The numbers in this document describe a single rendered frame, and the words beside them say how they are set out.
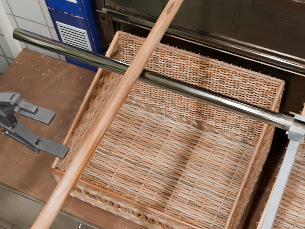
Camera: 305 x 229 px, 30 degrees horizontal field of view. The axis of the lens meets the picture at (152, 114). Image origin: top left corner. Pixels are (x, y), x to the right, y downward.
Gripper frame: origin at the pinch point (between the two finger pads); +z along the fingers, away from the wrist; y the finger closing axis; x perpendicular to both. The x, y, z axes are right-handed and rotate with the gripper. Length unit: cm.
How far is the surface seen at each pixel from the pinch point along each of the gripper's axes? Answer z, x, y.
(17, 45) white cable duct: -70, -59, 63
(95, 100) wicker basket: -19, -36, 45
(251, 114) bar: 35.9, -20.9, 1.1
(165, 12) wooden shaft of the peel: 8.4, -38.1, -2.9
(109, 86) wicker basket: -19, -45, 47
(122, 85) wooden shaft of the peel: 8.5, -15.4, -2.6
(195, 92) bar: 22.8, -21.5, 0.7
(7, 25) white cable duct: -71, -59, 52
